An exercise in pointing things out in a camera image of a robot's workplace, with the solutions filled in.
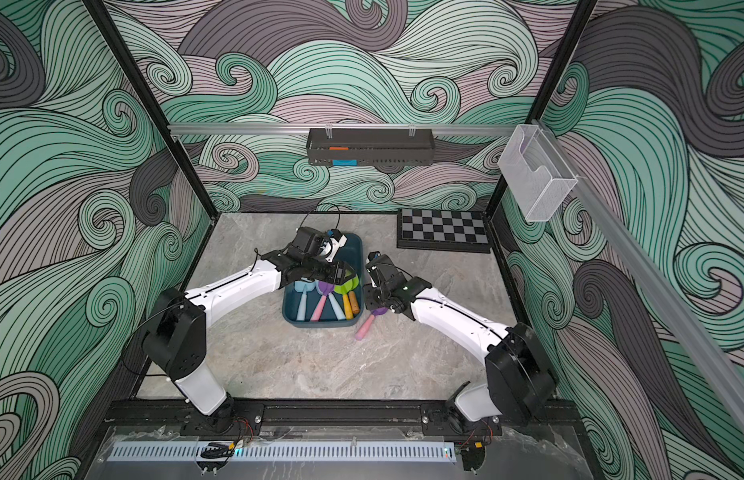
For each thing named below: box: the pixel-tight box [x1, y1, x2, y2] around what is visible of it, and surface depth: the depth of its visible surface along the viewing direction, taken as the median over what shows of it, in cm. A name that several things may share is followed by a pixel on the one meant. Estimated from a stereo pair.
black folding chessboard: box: [397, 208, 491, 254], surface depth 113 cm
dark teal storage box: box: [282, 233, 365, 328], surface depth 94 cm
